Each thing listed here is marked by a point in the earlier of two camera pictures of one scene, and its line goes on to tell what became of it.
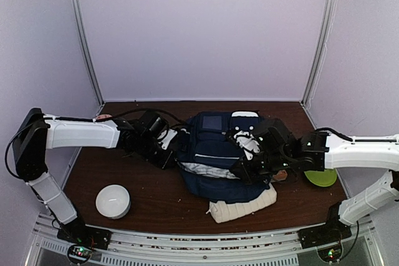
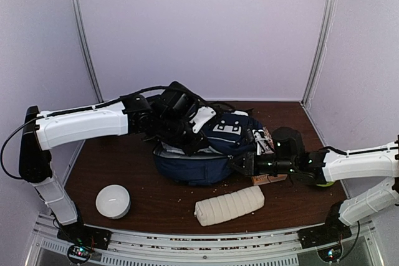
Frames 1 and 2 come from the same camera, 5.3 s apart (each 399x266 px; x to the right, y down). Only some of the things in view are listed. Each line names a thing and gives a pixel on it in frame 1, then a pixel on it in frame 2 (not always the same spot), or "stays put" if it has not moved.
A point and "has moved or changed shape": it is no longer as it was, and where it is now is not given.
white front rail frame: x=247 y=247 stays put
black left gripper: x=162 y=163 → x=198 y=142
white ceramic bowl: x=113 y=201 stays put
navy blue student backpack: x=206 y=157 has moved or changed shape
